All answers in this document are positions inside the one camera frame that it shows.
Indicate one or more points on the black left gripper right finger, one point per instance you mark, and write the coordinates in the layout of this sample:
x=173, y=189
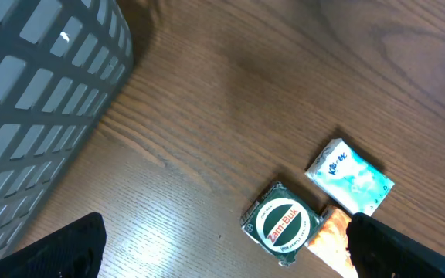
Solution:
x=376, y=250

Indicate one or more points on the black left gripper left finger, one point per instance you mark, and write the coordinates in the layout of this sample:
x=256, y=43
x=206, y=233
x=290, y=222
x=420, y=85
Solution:
x=75, y=250

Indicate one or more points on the orange Kleenex tissue pack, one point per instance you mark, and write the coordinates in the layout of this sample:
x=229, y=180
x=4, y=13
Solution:
x=330, y=242

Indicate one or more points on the teal Kleenex tissue pack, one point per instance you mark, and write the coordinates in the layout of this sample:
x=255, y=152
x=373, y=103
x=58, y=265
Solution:
x=349, y=179

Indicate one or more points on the dark green round-logo packet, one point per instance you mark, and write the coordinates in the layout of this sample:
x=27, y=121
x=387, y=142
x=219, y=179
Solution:
x=280, y=222

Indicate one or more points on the dark grey plastic basket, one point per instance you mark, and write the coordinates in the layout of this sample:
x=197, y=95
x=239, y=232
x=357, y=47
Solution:
x=61, y=64

